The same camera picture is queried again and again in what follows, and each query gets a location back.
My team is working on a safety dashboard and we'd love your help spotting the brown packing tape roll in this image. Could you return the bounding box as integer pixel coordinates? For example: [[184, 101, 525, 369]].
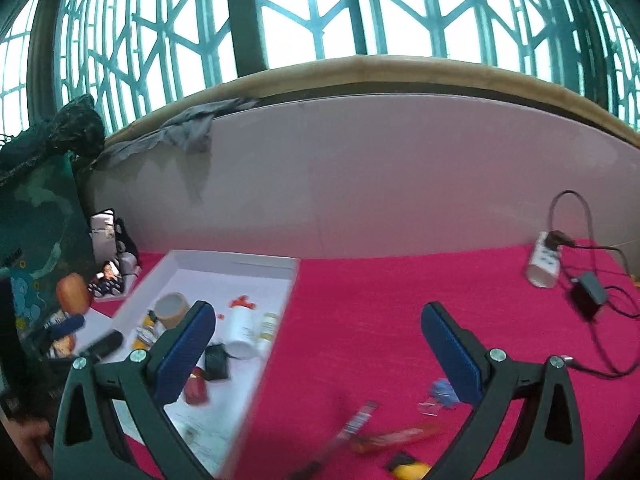
[[153, 292, 190, 330]]

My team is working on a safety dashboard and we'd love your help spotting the white cardboard box tray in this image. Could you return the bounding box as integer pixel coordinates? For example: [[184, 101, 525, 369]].
[[77, 249, 298, 479]]

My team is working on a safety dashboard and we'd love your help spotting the black cable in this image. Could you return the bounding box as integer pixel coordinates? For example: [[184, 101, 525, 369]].
[[544, 190, 640, 380]]

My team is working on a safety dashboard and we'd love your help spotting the yellow eye drop bottle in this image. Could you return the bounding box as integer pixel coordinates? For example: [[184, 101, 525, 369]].
[[255, 312, 280, 359]]

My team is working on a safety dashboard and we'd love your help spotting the blue binder clip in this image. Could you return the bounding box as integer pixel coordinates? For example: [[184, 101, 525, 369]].
[[418, 378, 460, 417]]

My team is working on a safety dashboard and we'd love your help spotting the white pill bottle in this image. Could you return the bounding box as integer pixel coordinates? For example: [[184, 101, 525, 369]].
[[224, 306, 257, 360]]

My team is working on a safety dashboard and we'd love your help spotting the orange round object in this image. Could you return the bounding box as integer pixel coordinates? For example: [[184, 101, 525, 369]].
[[55, 273, 92, 315]]

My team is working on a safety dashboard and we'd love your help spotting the black power adapter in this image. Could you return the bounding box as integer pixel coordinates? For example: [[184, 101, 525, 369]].
[[570, 271, 608, 322]]

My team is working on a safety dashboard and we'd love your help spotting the red felt mat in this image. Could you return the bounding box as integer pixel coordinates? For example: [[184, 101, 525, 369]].
[[100, 246, 639, 479]]

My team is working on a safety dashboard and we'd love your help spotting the yellow black marker tube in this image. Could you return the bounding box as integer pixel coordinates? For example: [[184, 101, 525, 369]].
[[131, 310, 165, 351]]

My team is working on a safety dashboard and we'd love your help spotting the yellow black lighter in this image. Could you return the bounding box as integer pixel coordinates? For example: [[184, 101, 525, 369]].
[[384, 451, 432, 480]]

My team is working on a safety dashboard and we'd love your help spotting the left hand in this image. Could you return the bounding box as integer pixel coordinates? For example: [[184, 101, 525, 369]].
[[1, 415, 51, 479]]

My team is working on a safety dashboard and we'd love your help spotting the dark green bag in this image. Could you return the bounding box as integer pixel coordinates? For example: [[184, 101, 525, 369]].
[[1, 94, 105, 330]]

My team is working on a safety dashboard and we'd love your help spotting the white power strip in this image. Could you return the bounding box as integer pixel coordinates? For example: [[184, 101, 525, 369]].
[[525, 231, 561, 289]]

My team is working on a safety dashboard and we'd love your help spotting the doll figure packet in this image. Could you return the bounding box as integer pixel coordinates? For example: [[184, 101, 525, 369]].
[[88, 209, 141, 301]]

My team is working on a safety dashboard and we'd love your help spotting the grey cloth on ledge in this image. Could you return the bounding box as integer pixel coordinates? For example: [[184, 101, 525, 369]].
[[91, 98, 258, 170]]

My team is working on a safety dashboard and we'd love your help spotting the orange broken shell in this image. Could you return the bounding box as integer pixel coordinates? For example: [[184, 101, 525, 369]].
[[49, 334, 76, 359]]

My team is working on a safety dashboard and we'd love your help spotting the red lighter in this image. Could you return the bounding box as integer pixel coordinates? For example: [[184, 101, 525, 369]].
[[349, 422, 442, 455]]

